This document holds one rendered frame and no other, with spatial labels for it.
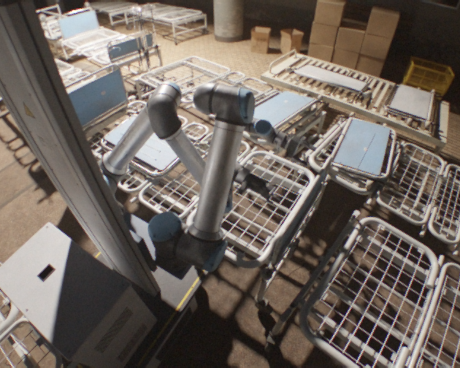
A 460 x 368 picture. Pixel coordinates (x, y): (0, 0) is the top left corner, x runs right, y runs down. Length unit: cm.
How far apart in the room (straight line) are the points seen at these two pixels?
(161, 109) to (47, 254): 79
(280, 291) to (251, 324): 31
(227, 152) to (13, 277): 102
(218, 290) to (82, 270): 102
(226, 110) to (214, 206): 35
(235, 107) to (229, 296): 133
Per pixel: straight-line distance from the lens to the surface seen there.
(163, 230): 113
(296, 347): 187
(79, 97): 256
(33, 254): 137
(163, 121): 105
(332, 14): 461
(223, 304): 189
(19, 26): 68
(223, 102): 95
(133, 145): 134
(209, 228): 105
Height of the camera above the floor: 180
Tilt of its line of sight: 47 degrees down
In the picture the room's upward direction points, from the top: straight up
